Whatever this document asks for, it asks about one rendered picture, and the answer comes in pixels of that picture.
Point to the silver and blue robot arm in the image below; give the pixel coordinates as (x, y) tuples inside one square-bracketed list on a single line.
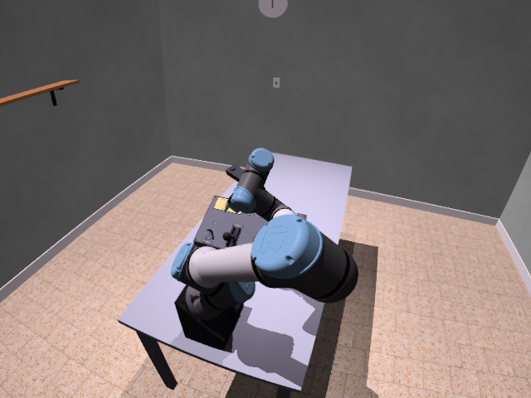
[(290, 250)]

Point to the black control console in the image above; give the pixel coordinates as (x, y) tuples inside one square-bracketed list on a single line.
[(224, 226)]

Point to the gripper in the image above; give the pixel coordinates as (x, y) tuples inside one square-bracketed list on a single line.
[(228, 205)]

